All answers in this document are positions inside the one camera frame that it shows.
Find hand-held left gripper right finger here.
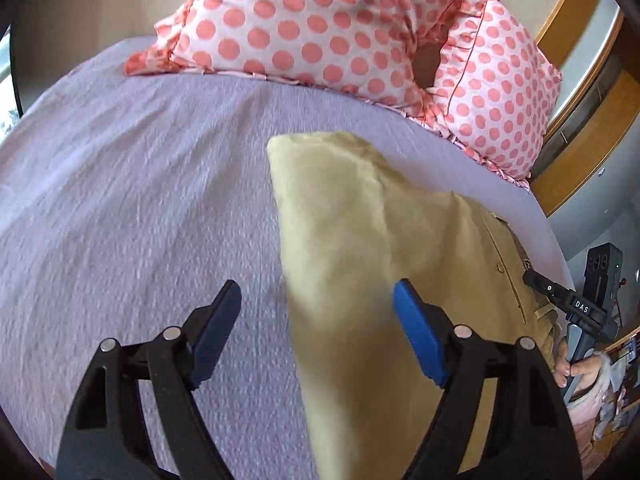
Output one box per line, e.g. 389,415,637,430
393,279,583,480

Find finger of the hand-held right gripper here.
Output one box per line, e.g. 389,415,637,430
522,270,608,331

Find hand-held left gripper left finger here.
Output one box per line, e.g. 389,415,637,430
56,280,243,480

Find khaki pants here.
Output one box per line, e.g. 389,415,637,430
266,131,563,480

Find person's right forearm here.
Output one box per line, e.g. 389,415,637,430
567,385,618,461

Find person's right hand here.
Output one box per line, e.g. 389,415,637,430
554,337,613,401

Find lavender bed sheet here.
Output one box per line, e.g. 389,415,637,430
0,35,576,480

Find wooden headboard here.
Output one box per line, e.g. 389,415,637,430
527,0,640,218

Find pink polka dot pillow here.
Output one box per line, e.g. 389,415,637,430
123,0,493,121
422,0,562,188

